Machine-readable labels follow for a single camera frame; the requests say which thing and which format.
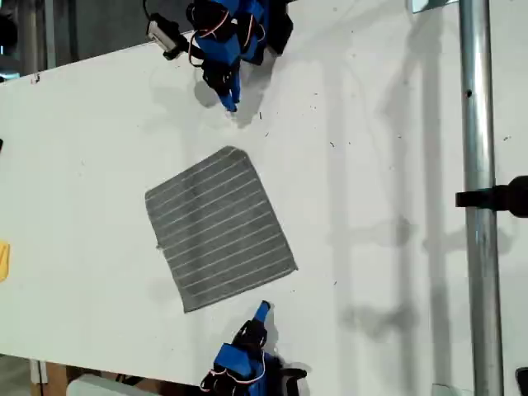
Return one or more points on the black clamp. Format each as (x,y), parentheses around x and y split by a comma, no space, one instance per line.
(507,196)

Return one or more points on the yellow object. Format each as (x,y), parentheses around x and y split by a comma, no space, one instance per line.
(3,262)

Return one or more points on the steel post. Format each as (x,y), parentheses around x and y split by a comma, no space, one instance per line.
(478,123)

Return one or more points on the white box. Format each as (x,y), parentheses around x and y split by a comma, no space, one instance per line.
(95,387)

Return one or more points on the brown cardboard box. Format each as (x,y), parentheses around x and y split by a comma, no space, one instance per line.
(57,379)

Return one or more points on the flat black object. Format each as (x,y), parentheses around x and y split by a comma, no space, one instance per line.
(523,377)

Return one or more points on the grey striped towel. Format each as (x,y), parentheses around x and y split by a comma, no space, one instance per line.
(218,227)

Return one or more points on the black camera stalk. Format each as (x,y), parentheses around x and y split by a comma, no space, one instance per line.
(177,49)

